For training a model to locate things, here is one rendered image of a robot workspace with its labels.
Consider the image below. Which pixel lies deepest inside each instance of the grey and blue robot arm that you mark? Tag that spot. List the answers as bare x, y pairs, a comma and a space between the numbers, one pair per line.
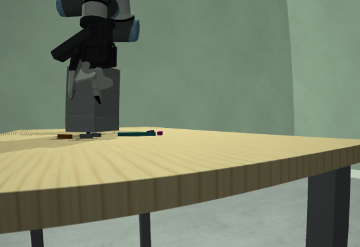
127, 27

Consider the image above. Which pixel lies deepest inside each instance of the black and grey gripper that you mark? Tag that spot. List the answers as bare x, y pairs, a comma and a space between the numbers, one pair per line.
92, 53

